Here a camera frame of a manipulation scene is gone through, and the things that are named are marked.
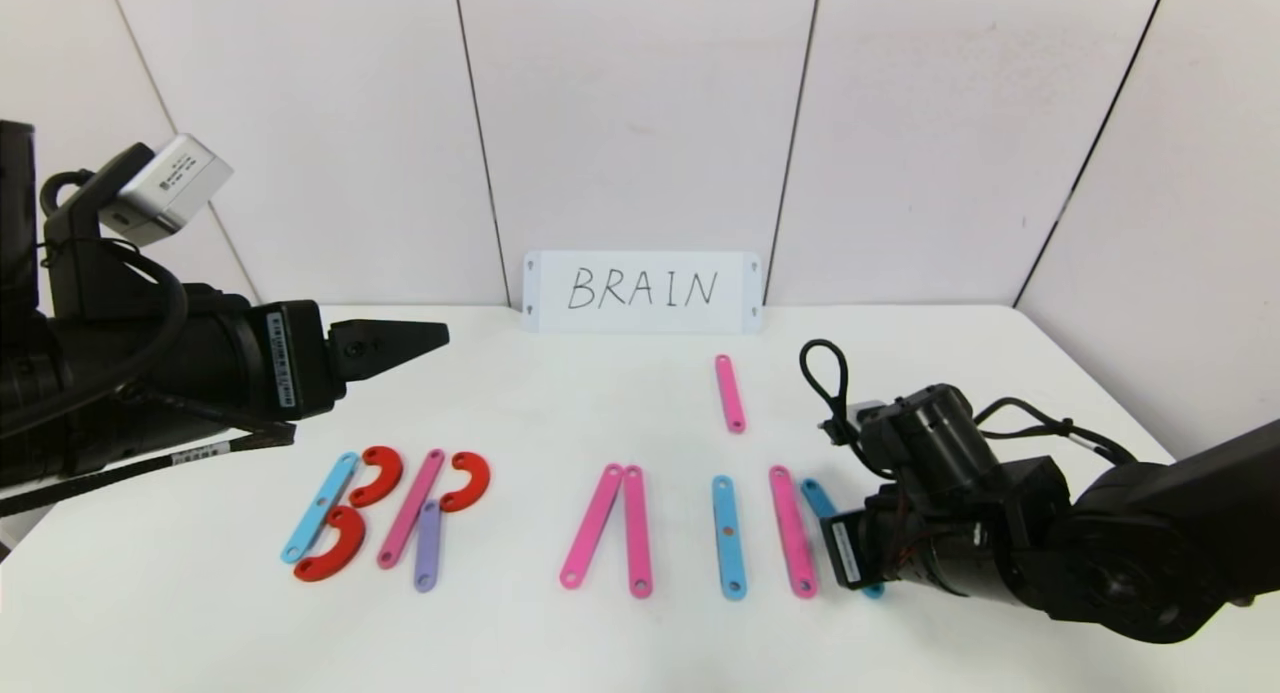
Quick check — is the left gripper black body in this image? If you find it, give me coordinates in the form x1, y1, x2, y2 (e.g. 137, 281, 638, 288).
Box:
154, 299, 345, 423

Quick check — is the small red plastic arc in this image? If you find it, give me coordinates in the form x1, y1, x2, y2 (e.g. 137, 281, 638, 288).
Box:
438, 452, 492, 514

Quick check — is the long pink plastic bar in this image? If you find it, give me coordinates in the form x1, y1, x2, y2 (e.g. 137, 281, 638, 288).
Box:
768, 465, 820, 600
558, 463, 625, 591
622, 464, 654, 600
377, 449, 446, 570

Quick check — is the short purple plastic bar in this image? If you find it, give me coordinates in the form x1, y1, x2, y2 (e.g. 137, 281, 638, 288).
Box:
413, 500, 442, 594

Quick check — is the short pink plastic bar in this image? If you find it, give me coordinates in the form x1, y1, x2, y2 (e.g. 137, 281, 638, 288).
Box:
714, 354, 747, 435

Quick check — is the medium blue plastic bar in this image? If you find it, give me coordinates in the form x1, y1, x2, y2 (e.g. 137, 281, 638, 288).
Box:
800, 478, 887, 600

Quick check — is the white BRAIN sign card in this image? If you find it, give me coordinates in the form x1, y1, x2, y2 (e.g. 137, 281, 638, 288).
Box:
522, 250, 763, 334

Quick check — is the large red plastic arc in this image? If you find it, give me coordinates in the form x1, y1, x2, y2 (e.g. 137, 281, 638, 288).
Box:
293, 505, 367, 584
349, 445, 405, 509

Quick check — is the long blue plastic bar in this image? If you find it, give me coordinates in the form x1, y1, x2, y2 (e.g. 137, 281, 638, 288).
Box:
280, 452, 359, 565

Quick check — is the blue bar with orange underside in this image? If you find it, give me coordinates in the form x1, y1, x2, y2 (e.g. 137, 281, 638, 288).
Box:
711, 475, 749, 602

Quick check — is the thin black tagged cable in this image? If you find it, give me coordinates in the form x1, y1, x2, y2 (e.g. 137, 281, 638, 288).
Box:
0, 423, 298, 519

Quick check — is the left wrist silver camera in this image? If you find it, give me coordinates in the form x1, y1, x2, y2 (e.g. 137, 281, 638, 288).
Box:
98, 134, 235, 248

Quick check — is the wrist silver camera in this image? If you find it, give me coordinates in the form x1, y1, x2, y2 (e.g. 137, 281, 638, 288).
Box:
820, 401, 889, 446
98, 134, 235, 248

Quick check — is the looped black cable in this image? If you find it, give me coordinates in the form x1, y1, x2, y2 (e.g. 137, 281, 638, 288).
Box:
798, 339, 893, 476

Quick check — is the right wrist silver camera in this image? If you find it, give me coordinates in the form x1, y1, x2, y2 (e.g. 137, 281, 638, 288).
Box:
820, 401, 889, 446

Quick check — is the thin black arm wire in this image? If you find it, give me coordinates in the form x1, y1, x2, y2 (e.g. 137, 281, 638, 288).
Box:
975, 397, 1141, 466

